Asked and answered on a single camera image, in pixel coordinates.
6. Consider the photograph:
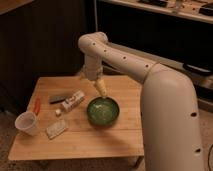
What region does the wooden table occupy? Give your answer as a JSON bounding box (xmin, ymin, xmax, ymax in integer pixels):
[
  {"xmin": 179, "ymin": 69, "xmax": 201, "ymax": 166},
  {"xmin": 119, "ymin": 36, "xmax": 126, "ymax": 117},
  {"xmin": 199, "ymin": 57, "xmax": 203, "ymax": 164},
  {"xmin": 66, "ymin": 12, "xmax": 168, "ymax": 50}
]
[{"xmin": 8, "ymin": 76, "xmax": 144, "ymax": 161}]

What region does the black rectangular block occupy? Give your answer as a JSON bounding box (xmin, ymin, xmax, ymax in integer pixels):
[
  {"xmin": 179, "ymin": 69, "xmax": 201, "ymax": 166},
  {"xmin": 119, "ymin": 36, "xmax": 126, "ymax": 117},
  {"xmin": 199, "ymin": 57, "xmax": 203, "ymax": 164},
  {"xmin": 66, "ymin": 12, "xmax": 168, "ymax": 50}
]
[{"xmin": 49, "ymin": 96, "xmax": 67, "ymax": 104}]

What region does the green ceramic bowl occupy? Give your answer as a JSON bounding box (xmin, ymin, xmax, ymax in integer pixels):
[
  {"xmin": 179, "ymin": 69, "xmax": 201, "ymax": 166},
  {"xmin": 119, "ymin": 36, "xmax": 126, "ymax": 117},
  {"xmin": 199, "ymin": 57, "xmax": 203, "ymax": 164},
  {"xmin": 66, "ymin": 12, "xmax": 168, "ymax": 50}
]
[{"xmin": 87, "ymin": 97, "xmax": 120, "ymax": 126}]

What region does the white plastic bottle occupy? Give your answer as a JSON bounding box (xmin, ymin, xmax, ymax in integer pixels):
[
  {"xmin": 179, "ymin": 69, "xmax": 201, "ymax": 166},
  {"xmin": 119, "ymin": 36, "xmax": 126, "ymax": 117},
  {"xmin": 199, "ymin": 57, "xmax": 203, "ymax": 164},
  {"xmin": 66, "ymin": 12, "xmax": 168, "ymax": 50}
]
[{"xmin": 61, "ymin": 91, "xmax": 85, "ymax": 112}]

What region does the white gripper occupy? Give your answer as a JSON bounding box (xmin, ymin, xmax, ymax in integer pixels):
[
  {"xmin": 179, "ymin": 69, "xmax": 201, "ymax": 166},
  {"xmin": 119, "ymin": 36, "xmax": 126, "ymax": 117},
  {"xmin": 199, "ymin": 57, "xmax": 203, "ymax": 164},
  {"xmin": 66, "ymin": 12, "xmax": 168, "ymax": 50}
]
[{"xmin": 80, "ymin": 65, "xmax": 107, "ymax": 98}]

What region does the black object on shelf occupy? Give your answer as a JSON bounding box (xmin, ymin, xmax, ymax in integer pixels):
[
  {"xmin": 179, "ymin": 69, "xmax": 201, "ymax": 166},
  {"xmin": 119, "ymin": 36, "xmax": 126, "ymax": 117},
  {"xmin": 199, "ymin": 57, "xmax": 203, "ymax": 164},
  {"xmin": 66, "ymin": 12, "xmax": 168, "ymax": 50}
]
[{"xmin": 182, "ymin": 63, "xmax": 213, "ymax": 76}]

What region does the clear plastic packet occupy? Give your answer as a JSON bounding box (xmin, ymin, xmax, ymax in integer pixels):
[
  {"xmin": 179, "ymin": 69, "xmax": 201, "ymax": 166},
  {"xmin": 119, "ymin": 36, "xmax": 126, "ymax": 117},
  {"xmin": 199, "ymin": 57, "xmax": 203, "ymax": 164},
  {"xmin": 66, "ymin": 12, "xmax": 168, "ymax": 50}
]
[{"xmin": 46, "ymin": 120, "xmax": 67, "ymax": 139}]

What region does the white plastic cup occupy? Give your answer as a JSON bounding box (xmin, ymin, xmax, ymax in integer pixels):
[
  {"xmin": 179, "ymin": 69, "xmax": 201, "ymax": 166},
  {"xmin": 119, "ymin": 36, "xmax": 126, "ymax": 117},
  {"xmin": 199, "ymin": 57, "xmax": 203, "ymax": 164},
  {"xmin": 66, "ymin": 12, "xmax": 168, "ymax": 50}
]
[{"xmin": 15, "ymin": 111, "xmax": 38, "ymax": 136}]

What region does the long grey shelf beam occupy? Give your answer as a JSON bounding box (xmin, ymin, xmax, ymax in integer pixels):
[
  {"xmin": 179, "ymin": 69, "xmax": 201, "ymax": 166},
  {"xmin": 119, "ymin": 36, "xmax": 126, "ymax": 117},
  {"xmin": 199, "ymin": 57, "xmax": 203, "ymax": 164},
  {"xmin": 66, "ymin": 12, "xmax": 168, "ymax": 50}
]
[{"xmin": 109, "ymin": 42, "xmax": 213, "ymax": 90}]

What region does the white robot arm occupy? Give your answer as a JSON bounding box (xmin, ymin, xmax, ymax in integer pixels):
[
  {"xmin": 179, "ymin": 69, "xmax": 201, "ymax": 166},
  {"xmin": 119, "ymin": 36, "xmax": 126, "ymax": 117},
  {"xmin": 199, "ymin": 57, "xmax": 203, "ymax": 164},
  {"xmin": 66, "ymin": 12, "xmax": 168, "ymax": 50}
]
[{"xmin": 78, "ymin": 32, "xmax": 205, "ymax": 171}]

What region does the small white cube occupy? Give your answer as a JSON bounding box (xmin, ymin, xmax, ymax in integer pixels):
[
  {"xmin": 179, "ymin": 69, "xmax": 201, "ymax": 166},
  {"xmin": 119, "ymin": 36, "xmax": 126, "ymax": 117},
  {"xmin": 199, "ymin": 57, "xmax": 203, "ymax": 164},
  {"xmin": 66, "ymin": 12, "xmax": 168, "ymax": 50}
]
[{"xmin": 55, "ymin": 109, "xmax": 62, "ymax": 117}]

